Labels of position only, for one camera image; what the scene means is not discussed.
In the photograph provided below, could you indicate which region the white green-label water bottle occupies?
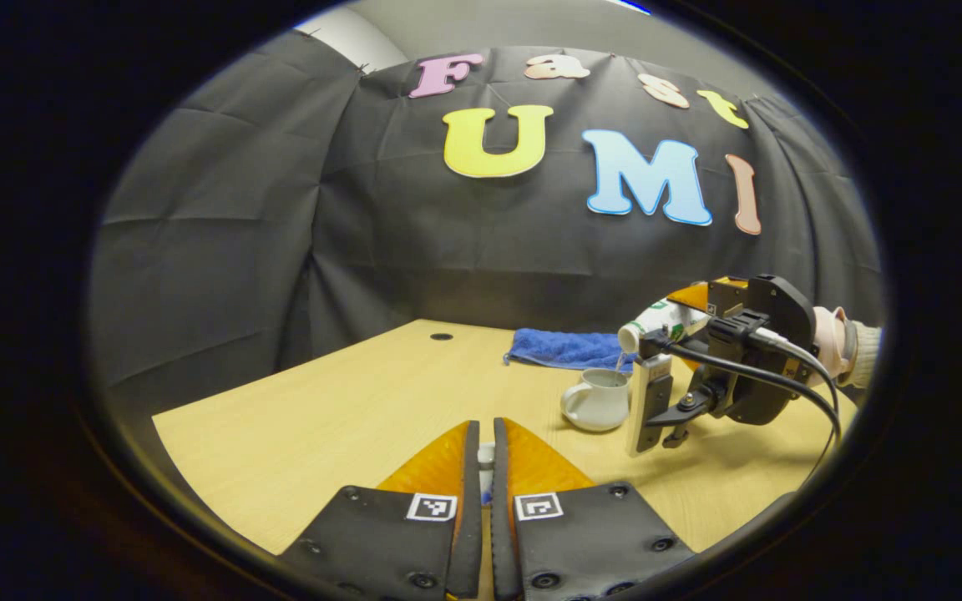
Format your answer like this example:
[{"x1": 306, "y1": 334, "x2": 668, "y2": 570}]
[{"x1": 619, "y1": 298, "x2": 711, "y2": 353}]

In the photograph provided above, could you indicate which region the black cable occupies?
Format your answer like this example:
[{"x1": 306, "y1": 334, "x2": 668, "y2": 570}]
[{"x1": 638, "y1": 330, "x2": 843, "y2": 481}]

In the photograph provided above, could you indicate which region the white teacup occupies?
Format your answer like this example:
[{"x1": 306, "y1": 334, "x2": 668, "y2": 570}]
[{"x1": 560, "y1": 368, "x2": 632, "y2": 432}]

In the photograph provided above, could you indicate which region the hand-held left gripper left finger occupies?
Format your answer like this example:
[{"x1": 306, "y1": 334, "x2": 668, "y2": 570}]
[{"x1": 281, "y1": 420, "x2": 482, "y2": 601}]

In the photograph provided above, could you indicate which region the blue towel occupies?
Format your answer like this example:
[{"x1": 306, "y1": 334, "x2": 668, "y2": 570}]
[{"x1": 504, "y1": 328, "x2": 640, "y2": 373}]

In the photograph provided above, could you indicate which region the black backdrop cloth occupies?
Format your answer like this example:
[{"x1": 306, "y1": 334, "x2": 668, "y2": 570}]
[{"x1": 89, "y1": 29, "x2": 887, "y2": 410}]

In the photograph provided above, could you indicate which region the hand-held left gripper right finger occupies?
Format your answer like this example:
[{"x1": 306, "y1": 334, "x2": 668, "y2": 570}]
[{"x1": 492, "y1": 417, "x2": 695, "y2": 601}]

